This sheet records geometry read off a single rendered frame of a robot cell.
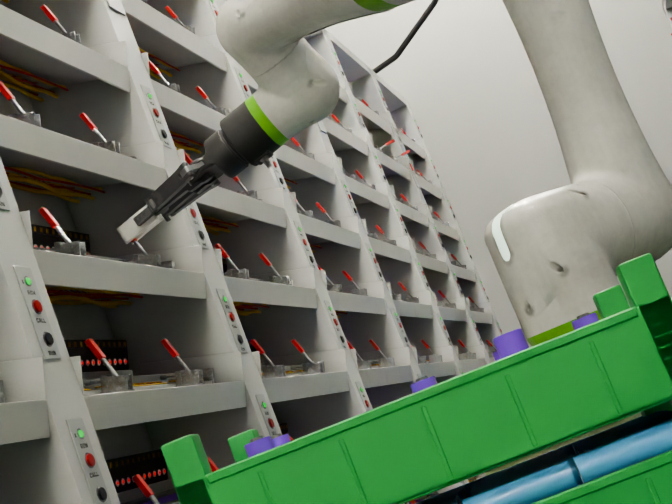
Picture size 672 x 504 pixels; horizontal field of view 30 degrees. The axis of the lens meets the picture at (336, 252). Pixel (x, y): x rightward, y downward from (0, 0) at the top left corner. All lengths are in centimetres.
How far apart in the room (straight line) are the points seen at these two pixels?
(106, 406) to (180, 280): 47
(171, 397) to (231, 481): 115
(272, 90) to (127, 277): 36
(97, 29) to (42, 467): 104
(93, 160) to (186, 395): 39
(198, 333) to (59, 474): 73
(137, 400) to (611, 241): 68
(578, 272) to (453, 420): 81
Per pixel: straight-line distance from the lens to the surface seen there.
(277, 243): 290
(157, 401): 182
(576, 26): 167
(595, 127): 165
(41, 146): 184
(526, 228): 151
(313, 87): 194
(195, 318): 221
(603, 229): 155
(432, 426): 71
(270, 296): 254
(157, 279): 201
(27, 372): 154
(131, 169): 211
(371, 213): 429
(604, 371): 71
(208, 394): 201
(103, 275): 183
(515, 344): 74
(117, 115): 230
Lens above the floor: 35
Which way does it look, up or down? 9 degrees up
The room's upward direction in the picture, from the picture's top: 21 degrees counter-clockwise
